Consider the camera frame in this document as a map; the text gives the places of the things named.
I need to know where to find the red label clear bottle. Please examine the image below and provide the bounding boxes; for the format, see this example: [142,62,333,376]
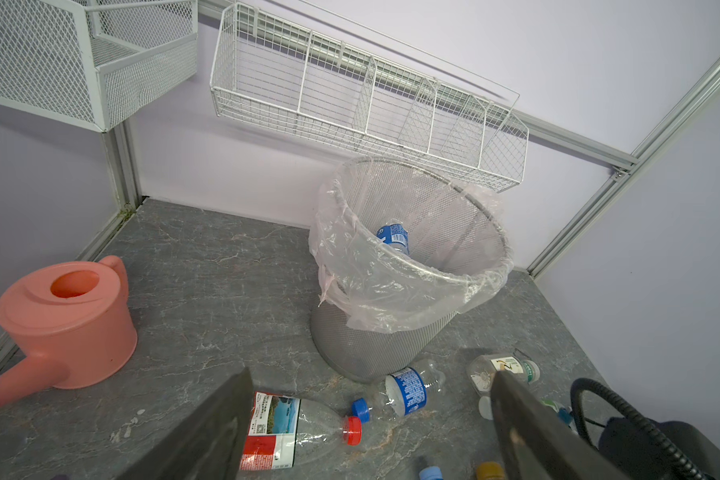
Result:
[240,391,363,471]

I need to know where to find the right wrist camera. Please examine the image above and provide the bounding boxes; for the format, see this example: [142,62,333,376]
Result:
[541,399,574,429]

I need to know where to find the long white wire shelf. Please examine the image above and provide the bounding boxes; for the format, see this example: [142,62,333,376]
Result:
[210,2,529,192]

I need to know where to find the Pocari Sweat bottle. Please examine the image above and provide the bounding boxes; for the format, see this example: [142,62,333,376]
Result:
[376,223,409,255]

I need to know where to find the grey mesh waste bin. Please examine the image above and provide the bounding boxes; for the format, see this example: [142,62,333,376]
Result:
[309,155,514,385]

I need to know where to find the clear plastic bin liner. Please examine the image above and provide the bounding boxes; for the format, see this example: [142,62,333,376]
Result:
[308,157,515,335]

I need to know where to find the pink watering can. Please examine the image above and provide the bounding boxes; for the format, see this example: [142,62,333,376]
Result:
[0,255,138,408]

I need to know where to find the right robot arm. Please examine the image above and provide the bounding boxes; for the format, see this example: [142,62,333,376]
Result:
[570,378,720,479]

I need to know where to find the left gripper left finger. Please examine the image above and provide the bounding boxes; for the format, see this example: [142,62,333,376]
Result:
[119,368,254,479]

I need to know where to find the small white mesh basket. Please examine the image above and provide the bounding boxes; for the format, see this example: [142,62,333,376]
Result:
[0,1,198,133]

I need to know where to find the orange NFC juice bottle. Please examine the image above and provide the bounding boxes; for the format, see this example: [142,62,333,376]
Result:
[475,461,506,480]

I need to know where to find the small crushed blue bottle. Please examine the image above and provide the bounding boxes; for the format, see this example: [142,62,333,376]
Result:
[350,359,446,424]

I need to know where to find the blue cartoon label water bottle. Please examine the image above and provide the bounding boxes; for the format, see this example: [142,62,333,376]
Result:
[419,466,444,480]

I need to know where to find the bird label tea bottle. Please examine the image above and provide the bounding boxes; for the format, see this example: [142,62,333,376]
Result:
[466,352,542,421]

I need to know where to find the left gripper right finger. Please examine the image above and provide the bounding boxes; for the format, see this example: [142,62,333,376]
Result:
[490,371,626,480]

